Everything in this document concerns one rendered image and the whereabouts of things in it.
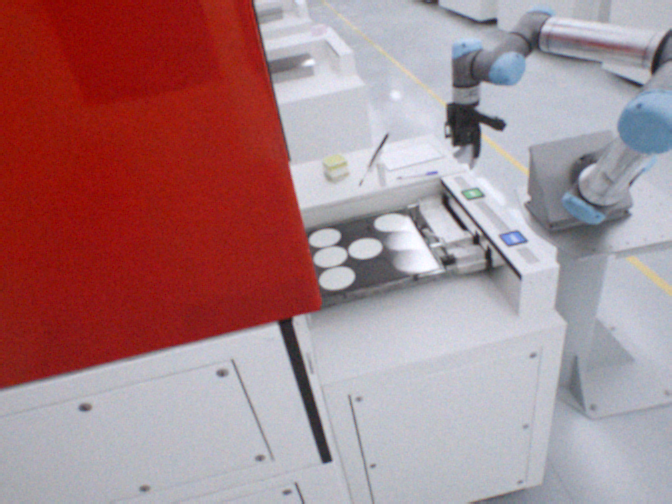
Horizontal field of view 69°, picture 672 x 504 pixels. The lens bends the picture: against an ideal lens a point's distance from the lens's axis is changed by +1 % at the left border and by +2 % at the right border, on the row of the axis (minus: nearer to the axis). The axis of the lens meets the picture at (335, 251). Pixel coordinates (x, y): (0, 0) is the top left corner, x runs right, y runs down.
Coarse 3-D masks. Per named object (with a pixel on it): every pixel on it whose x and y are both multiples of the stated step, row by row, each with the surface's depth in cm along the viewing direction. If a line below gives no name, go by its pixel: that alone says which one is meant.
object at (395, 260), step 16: (352, 224) 158; (368, 224) 157; (352, 240) 150; (384, 240) 148; (400, 240) 146; (416, 240) 145; (352, 256) 144; (384, 256) 141; (400, 256) 140; (416, 256) 139; (432, 256) 138; (320, 272) 140; (368, 272) 136; (384, 272) 135; (400, 272) 134; (416, 272) 133; (320, 288) 134; (352, 288) 132
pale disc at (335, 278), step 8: (328, 272) 139; (336, 272) 139; (344, 272) 138; (352, 272) 137; (320, 280) 137; (328, 280) 136; (336, 280) 136; (344, 280) 135; (352, 280) 135; (328, 288) 133; (336, 288) 133
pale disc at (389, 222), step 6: (384, 216) 159; (390, 216) 158; (396, 216) 158; (402, 216) 157; (378, 222) 156; (384, 222) 156; (390, 222) 155; (396, 222) 155; (402, 222) 154; (378, 228) 154; (384, 228) 153; (390, 228) 153; (396, 228) 152
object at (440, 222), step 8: (432, 208) 162; (440, 208) 161; (424, 216) 159; (432, 216) 158; (440, 216) 157; (448, 216) 156; (432, 224) 154; (440, 224) 153; (448, 224) 153; (456, 224) 152; (432, 232) 153; (440, 232) 150; (448, 232) 149; (456, 232) 148; (440, 240) 146; (440, 248) 148; (456, 248) 142; (464, 264) 135; (472, 264) 135; (480, 264) 136; (464, 272) 136
